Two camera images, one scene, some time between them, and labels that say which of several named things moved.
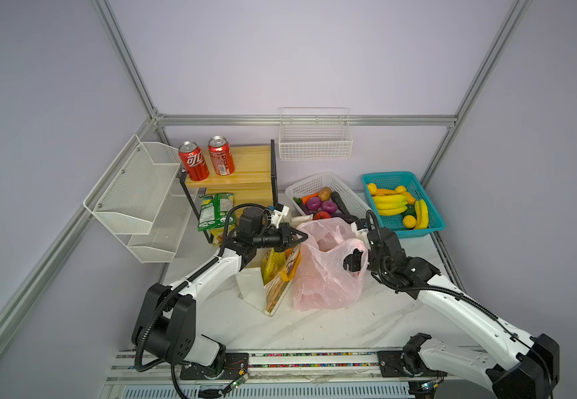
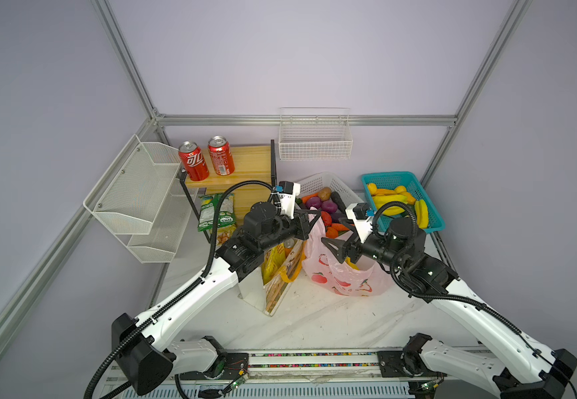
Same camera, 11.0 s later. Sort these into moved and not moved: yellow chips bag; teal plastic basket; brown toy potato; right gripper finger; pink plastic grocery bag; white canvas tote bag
Moved: right gripper finger; pink plastic grocery bag
Not moved: teal plastic basket; brown toy potato; yellow chips bag; white canvas tote bag
